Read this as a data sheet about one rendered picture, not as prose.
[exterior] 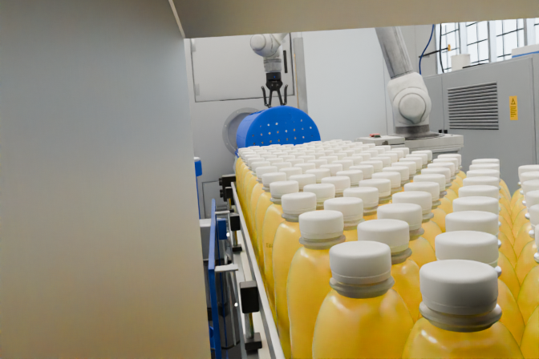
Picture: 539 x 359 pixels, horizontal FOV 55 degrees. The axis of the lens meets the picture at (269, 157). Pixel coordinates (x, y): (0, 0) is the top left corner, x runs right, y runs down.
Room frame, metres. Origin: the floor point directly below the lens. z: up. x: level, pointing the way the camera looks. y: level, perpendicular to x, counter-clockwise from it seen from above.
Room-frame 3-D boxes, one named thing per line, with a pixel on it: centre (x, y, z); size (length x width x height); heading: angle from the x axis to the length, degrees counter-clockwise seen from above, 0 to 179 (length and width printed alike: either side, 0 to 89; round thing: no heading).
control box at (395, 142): (1.70, -0.37, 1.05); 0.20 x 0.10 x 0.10; 6
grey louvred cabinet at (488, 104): (4.03, -1.61, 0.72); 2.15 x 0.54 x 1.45; 7
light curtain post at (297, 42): (3.40, -0.24, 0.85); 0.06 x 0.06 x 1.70; 6
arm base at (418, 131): (2.44, -0.68, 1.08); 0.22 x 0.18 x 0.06; 14
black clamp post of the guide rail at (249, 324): (0.64, 0.04, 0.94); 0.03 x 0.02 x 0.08; 6
